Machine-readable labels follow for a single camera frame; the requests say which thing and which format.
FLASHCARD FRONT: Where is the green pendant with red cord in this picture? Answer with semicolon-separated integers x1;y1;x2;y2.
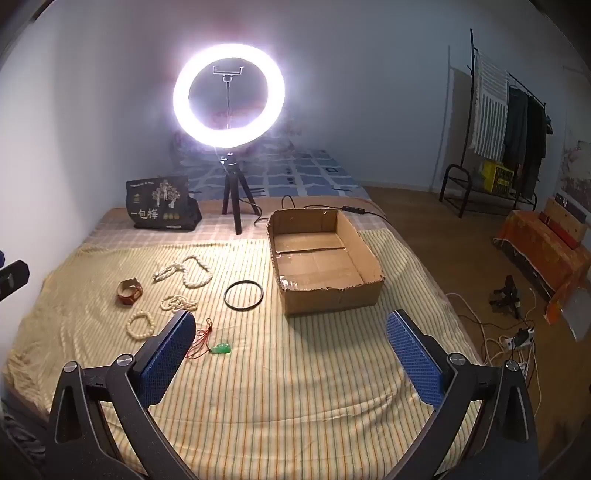
187;318;232;358

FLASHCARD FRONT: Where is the white power strip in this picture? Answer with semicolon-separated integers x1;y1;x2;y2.
501;325;536;352

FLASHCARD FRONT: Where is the cardboard box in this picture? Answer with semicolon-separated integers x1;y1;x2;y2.
267;208;385;317

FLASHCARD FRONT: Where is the twisted pearl necklace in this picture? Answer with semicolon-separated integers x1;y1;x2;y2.
153;256;213;290

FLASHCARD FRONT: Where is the phone clamp holder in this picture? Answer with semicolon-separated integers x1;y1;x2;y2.
212;65;244;85

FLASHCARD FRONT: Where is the blue patterned blanket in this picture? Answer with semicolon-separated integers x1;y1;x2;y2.
171;148;370;204

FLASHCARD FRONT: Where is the black bangle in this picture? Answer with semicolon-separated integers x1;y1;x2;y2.
223;280;265;311

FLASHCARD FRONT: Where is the thin pearl necklace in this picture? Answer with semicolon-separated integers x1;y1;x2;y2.
160;294;199;312

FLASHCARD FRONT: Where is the black hanging garment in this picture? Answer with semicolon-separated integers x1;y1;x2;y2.
524;97;552;199

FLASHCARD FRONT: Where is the small black floor stand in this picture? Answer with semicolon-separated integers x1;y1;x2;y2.
489;274;522;319

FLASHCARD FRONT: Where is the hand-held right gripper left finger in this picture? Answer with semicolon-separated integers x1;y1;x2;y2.
46;309;199;480

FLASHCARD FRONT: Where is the black tripod stand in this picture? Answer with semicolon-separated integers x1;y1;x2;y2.
220;152;262;236

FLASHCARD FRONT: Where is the orange cloth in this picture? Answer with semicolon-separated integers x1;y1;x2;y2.
494;210;591;326

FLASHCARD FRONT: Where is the black printed bag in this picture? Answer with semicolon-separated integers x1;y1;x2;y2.
126;175;203;232

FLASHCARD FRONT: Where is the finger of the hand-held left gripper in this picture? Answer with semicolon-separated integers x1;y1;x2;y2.
0;260;30;301

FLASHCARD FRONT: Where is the landscape wall poster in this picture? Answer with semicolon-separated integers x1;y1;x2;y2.
556;129;591;217

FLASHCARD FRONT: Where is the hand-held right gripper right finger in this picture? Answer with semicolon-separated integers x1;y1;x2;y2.
385;309;541;480

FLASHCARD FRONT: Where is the pink plaid bed sheet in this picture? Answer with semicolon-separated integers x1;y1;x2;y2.
83;198;393;250

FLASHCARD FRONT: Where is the grey plastic sheet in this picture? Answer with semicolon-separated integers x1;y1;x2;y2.
563;286;591;342

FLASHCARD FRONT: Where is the black clothes rack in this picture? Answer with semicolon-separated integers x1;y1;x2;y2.
438;28;552;217

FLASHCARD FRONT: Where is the white ring light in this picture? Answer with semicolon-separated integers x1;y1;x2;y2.
173;44;286;149

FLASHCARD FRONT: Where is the yellow box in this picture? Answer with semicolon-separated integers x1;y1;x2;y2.
480;161;515;192

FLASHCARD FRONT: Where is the wooden box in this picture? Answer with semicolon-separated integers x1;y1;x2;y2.
542;196;589;250

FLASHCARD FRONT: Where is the black cable with inline controller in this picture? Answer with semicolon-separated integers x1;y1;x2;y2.
252;195;393;227

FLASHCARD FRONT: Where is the cream bead bracelet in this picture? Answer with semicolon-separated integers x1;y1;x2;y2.
126;311;153;342

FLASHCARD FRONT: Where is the striped towel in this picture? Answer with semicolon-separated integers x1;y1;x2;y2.
468;51;511;158

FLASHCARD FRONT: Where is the grey hanging garment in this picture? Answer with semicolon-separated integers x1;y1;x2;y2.
503;85;529;174

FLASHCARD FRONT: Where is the red strap wristwatch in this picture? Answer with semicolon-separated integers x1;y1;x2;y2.
117;278;144;305

